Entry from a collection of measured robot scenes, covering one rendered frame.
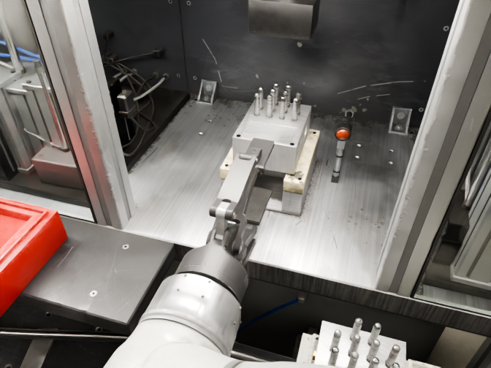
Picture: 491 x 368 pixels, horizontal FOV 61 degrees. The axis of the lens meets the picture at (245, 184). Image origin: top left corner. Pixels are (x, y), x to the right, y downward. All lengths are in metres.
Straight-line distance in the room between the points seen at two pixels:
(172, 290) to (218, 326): 0.05
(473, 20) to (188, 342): 0.34
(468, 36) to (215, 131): 0.56
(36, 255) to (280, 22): 0.45
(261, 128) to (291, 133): 0.05
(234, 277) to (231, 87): 0.59
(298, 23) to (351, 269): 0.34
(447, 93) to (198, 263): 0.28
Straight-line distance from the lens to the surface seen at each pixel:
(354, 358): 0.47
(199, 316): 0.38
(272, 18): 0.59
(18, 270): 0.62
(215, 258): 0.43
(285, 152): 0.61
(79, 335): 0.68
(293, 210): 0.65
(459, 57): 0.40
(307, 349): 0.56
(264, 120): 0.66
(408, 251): 0.53
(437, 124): 0.43
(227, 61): 0.92
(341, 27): 0.84
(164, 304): 0.40
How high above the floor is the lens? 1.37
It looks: 40 degrees down
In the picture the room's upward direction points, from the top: straight up
